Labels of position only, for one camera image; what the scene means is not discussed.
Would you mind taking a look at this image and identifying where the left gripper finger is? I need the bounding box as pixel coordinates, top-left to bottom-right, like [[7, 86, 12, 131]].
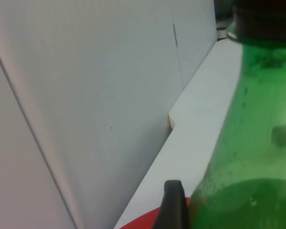
[[154, 180, 189, 229]]

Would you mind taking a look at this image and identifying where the green plastic bottle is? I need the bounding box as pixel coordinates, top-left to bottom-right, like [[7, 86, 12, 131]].
[[189, 0, 286, 229]]

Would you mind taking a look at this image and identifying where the red tray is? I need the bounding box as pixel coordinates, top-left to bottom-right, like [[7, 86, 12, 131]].
[[119, 197, 193, 229]]

